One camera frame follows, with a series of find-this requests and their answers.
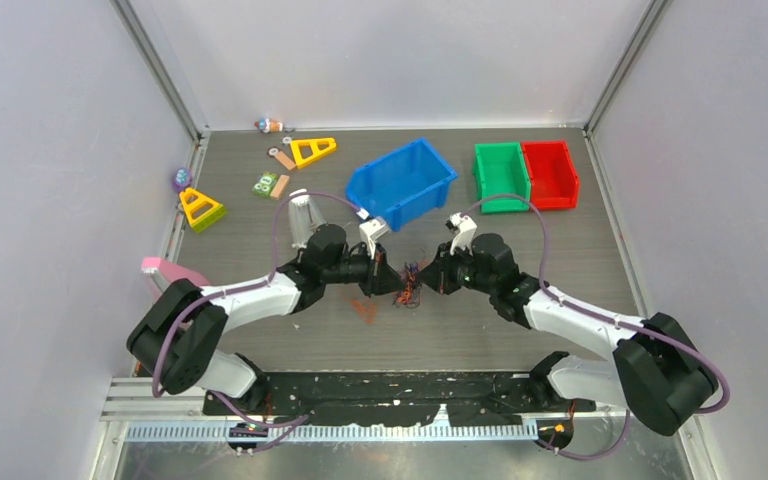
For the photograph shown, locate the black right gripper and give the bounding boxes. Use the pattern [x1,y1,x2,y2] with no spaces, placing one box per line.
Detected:
[418,240,498,295]

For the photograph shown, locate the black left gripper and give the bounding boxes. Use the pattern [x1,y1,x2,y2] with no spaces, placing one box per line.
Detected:
[322,240,405,298]

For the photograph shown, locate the orange cable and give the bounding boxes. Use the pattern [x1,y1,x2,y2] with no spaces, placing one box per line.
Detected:
[399,263,422,307]

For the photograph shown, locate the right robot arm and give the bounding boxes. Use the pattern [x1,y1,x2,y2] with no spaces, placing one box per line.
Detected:
[418,234,730,436]

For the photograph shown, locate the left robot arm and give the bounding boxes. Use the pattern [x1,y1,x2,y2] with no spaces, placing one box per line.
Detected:
[126,218,403,414]

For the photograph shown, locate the blue plastic bin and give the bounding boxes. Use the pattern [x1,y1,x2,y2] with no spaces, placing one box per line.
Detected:
[345,137,458,232]

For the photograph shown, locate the green plastic bin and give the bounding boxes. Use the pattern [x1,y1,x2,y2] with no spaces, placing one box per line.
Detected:
[473,143,532,200]

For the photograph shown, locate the wooden block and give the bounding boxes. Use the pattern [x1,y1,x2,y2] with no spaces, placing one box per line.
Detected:
[270,175,290,199]

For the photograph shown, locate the yellow triangle toy far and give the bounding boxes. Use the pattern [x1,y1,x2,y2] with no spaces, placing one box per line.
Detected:
[290,137,338,169]

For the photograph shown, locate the yellow triangle toy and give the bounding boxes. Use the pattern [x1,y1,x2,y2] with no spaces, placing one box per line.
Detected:
[179,187,227,233]
[290,137,338,169]

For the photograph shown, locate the green toy block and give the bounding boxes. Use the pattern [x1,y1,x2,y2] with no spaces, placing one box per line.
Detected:
[252,172,279,197]

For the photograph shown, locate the red plastic bin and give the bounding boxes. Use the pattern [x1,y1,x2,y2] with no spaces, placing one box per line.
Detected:
[520,141,580,210]

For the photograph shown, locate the yellow triangle toy near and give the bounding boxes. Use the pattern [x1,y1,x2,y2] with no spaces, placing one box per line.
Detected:
[179,187,227,233]

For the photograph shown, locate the small figurine toy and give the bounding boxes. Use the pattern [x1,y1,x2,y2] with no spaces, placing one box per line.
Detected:
[253,117,286,134]

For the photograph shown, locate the pink metronome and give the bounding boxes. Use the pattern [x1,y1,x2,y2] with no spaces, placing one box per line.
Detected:
[141,257,210,299]

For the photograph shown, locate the purple round toy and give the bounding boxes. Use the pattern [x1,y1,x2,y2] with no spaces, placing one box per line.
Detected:
[172,167,193,193]

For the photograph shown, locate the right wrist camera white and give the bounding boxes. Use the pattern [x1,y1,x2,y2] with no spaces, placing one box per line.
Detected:
[446,212,477,255]

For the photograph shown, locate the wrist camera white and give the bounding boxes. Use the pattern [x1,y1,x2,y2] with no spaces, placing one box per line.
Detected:
[357,208,390,260]
[446,212,477,255]

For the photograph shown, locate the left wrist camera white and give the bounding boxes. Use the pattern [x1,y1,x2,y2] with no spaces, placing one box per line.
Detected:
[357,208,390,260]

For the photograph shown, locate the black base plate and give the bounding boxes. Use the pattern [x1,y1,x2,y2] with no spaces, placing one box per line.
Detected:
[233,371,596,427]

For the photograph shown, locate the tan strip with ring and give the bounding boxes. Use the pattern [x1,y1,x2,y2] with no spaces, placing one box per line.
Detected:
[267,147,296,171]

